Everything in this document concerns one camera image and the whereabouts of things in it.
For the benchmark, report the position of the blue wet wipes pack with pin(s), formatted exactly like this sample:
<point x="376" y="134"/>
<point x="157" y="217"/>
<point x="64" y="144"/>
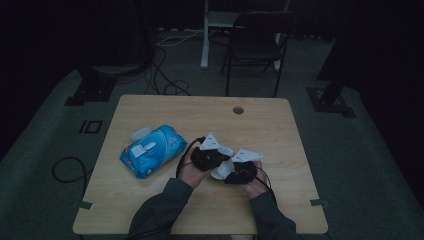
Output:
<point x="150" y="153"/>

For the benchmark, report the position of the grey tape piece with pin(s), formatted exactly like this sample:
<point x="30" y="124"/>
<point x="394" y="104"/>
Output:
<point x="319" y="202"/>

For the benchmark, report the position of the black folding chair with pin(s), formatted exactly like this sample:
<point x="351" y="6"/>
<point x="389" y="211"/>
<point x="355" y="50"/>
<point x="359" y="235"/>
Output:
<point x="256" y="43"/>

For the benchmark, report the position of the grey table grommet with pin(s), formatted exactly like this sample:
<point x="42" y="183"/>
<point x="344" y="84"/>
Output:
<point x="238" y="110"/>

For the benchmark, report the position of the black stand base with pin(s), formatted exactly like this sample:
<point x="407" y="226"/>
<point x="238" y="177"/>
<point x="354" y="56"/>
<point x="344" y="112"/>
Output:
<point x="330" y="100"/>
<point x="90" y="90"/>

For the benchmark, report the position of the white wet wipe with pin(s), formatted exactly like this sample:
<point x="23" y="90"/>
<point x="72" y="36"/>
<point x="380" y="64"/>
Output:
<point x="225" y="171"/>

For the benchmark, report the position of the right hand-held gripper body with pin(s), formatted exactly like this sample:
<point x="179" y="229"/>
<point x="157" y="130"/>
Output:
<point x="241" y="171"/>

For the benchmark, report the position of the person's left hand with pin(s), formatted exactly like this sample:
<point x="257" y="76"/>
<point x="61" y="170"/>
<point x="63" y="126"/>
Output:
<point x="191" y="175"/>

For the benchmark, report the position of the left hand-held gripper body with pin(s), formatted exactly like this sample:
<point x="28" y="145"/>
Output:
<point x="205" y="158"/>

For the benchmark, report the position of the person's right hand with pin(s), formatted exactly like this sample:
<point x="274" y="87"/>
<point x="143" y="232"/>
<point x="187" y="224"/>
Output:
<point x="255" y="188"/>

